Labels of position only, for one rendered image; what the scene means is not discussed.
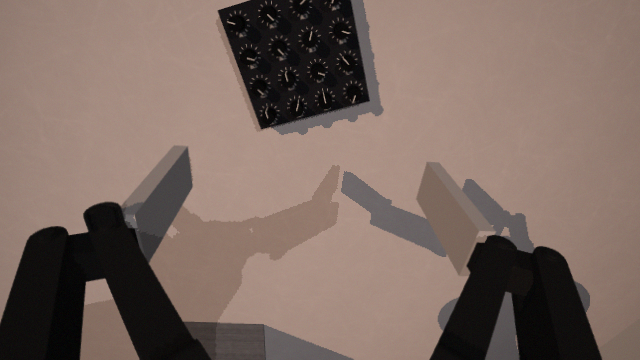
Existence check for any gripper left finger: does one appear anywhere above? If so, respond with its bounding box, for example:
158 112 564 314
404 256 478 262
0 145 211 360

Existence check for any black knob box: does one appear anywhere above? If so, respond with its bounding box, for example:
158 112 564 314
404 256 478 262
217 0 370 129

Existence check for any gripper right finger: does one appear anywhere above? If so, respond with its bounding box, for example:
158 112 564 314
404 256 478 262
416 162 602 360

